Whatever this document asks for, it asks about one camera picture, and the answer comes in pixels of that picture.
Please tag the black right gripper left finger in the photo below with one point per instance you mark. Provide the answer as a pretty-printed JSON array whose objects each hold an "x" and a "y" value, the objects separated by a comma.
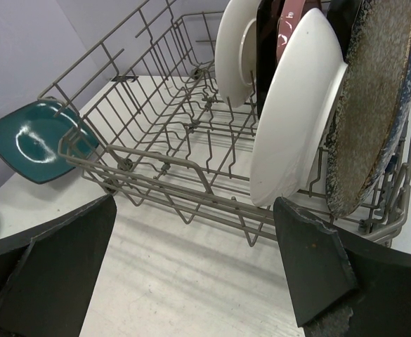
[{"x": 48, "y": 272}]

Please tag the white oval plate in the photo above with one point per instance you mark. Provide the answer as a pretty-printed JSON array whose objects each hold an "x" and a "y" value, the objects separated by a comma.
[{"x": 297, "y": 107}]

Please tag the left blue label sticker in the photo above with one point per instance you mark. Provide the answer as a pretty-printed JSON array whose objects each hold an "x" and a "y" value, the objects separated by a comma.
[{"x": 123, "y": 78}]

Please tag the beige square flower plate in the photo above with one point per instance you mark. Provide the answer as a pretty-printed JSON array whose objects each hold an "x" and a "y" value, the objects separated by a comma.
[{"x": 268, "y": 14}]

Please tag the teal square plate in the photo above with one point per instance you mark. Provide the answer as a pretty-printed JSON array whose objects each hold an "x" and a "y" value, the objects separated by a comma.
[{"x": 30, "y": 135}]

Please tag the speckled beige blue round plate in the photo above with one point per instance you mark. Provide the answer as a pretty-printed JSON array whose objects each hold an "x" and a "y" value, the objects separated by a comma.
[{"x": 373, "y": 106}]

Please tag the grey wire dish rack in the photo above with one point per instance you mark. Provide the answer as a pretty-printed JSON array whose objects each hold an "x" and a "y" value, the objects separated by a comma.
[{"x": 169, "y": 139}]

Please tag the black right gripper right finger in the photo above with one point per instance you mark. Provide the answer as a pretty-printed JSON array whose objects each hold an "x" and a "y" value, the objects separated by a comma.
[{"x": 340, "y": 283}]

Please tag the pink polka dot plate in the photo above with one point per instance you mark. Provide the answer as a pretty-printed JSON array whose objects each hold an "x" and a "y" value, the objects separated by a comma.
[{"x": 292, "y": 12}]

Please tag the white plate teal red rim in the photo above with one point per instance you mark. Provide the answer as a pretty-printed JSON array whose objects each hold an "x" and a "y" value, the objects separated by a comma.
[{"x": 235, "y": 54}]

